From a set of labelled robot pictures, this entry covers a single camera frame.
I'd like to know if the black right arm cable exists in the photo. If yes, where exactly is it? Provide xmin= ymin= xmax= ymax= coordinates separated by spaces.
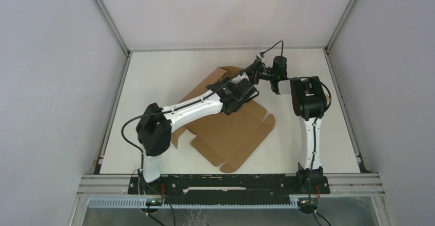
xmin=260 ymin=40 xmax=332 ymax=184

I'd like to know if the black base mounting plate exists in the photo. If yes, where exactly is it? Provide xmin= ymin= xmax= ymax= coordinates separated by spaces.
xmin=128 ymin=174 xmax=330 ymax=204

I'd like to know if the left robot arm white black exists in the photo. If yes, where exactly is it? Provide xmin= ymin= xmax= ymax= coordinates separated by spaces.
xmin=135 ymin=74 xmax=259 ymax=194

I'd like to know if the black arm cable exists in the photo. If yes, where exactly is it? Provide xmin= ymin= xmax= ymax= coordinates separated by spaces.
xmin=260 ymin=40 xmax=332 ymax=184
xmin=121 ymin=68 xmax=254 ymax=178

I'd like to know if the white toothed cable duct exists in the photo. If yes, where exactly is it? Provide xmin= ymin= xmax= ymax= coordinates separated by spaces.
xmin=88 ymin=197 xmax=300 ymax=209

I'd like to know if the brown cardboard box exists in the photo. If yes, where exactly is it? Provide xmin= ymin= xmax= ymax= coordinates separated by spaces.
xmin=170 ymin=66 xmax=276 ymax=174

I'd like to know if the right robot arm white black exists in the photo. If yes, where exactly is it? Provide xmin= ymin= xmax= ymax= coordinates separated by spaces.
xmin=245 ymin=52 xmax=331 ymax=193

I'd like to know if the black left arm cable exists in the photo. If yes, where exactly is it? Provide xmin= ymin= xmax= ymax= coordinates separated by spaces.
xmin=121 ymin=68 xmax=254 ymax=178

